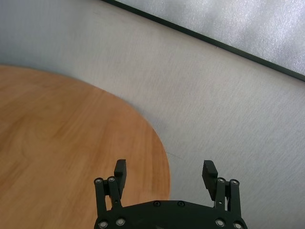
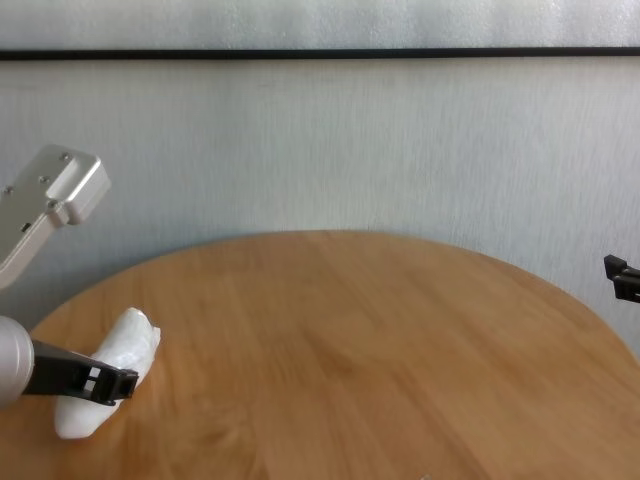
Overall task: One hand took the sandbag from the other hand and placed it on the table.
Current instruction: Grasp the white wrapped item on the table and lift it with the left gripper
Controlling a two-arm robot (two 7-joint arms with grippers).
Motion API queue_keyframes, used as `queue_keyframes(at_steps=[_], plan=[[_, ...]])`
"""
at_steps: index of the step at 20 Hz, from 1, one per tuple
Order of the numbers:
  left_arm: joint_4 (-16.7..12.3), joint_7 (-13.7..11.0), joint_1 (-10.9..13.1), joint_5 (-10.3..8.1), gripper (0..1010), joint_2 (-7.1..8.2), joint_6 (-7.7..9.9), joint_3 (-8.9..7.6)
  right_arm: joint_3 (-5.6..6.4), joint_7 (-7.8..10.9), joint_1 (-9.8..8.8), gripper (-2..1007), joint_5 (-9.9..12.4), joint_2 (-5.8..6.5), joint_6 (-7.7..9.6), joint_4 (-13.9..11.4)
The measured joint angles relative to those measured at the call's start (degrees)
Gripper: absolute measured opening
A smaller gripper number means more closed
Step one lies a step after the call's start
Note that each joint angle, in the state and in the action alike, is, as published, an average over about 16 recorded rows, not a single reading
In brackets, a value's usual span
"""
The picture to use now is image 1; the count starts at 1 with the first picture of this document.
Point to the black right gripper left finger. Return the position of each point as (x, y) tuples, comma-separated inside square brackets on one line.
[(120, 176)]

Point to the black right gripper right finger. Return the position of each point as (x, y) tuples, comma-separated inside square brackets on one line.
[(209, 179)]

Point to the black wall rail strip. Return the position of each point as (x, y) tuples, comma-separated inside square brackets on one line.
[(202, 37)]

